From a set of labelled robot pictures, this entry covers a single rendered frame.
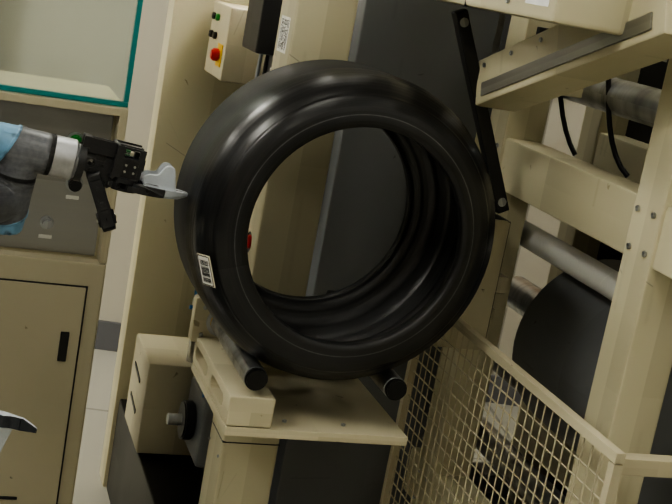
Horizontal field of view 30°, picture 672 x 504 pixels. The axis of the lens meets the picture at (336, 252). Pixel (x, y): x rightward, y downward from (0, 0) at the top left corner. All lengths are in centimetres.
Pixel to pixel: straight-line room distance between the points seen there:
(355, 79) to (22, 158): 60
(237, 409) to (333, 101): 60
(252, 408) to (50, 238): 85
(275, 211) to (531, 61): 62
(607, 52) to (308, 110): 52
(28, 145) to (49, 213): 75
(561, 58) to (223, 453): 114
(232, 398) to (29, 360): 81
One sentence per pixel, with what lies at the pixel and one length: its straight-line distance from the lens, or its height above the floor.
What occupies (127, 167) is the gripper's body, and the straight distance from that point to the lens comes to 227.
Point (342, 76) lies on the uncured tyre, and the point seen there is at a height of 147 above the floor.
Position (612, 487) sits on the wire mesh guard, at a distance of 207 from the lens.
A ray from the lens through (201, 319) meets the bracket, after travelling 263.
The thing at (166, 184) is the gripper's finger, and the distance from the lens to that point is 229.
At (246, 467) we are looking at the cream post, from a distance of 281.
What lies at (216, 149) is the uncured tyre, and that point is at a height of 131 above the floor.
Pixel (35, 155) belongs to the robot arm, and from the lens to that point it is 224.
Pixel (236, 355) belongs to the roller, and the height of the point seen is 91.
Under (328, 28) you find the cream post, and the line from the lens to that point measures 259.
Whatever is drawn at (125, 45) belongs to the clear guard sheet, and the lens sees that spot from 290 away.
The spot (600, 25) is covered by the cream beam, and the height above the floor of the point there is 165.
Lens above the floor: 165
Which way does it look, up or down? 12 degrees down
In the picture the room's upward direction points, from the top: 10 degrees clockwise
